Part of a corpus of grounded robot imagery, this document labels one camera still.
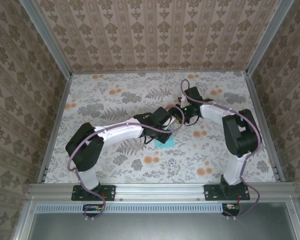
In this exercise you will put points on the grey metal panel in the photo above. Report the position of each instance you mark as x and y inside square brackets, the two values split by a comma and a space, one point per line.
[160, 227]

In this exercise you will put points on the wide aluminium frame rail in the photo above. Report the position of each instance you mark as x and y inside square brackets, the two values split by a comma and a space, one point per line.
[160, 192]

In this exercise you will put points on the aluminium frame post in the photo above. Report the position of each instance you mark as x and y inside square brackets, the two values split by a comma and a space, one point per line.
[47, 37]
[268, 36]

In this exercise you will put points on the floral patterned table cover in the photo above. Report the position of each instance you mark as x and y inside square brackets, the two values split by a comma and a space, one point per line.
[190, 160]

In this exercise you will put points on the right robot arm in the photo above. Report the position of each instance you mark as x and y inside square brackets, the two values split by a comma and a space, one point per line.
[212, 112]

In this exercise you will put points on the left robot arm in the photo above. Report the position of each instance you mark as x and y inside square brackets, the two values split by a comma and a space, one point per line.
[120, 131]

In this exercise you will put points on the light blue paper sheet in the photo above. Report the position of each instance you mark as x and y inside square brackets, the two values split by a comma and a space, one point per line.
[168, 144]

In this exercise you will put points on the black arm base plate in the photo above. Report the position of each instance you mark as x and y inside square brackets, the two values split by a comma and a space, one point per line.
[210, 192]
[110, 192]

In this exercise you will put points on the black connector board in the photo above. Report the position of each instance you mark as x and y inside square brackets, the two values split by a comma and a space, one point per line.
[231, 208]
[92, 208]

